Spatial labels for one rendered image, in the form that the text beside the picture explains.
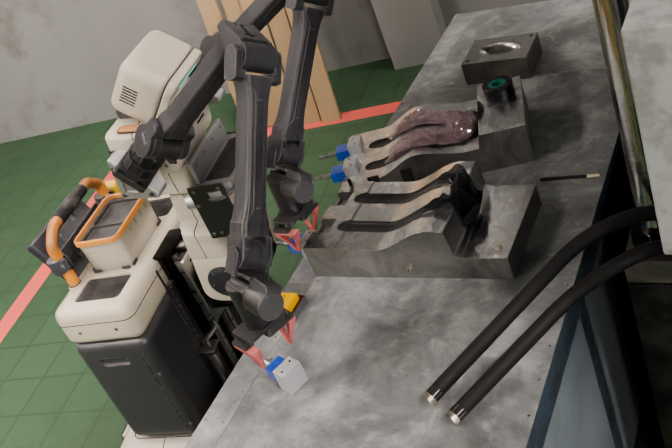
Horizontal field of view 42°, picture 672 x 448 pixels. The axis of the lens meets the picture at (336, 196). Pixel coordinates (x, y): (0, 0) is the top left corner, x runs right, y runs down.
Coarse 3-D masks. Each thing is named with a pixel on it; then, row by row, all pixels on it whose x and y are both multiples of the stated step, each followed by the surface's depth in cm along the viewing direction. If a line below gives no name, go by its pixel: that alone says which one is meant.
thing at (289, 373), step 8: (264, 360) 190; (280, 360) 186; (288, 360) 184; (296, 360) 183; (272, 368) 185; (280, 368) 182; (288, 368) 181; (296, 368) 182; (272, 376) 185; (280, 376) 180; (288, 376) 181; (296, 376) 182; (304, 376) 184; (280, 384) 184; (288, 384) 181; (296, 384) 183; (288, 392) 183
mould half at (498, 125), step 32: (480, 96) 235; (512, 96) 229; (384, 128) 250; (416, 128) 235; (480, 128) 221; (512, 128) 217; (416, 160) 225; (448, 160) 224; (480, 160) 223; (512, 160) 222
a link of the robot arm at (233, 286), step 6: (234, 276) 171; (228, 282) 172; (234, 282) 171; (240, 282) 170; (246, 282) 168; (228, 288) 171; (234, 288) 169; (240, 288) 169; (246, 288) 168; (234, 294) 169; (240, 294) 169; (234, 300) 171; (240, 300) 170; (240, 306) 171
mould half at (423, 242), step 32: (384, 192) 217; (448, 192) 199; (512, 192) 203; (416, 224) 194; (448, 224) 190; (480, 224) 198; (512, 224) 194; (320, 256) 208; (352, 256) 204; (384, 256) 200; (416, 256) 195; (448, 256) 192; (480, 256) 188; (512, 256) 188
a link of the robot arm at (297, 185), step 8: (272, 144) 208; (272, 152) 207; (272, 160) 207; (272, 168) 207; (280, 168) 207; (288, 168) 207; (296, 168) 209; (288, 176) 206; (296, 176) 204; (304, 176) 203; (288, 184) 204; (296, 184) 203; (304, 184) 204; (312, 184) 205; (288, 192) 204; (296, 192) 203; (304, 192) 204; (312, 192) 206; (296, 200) 203; (304, 200) 205
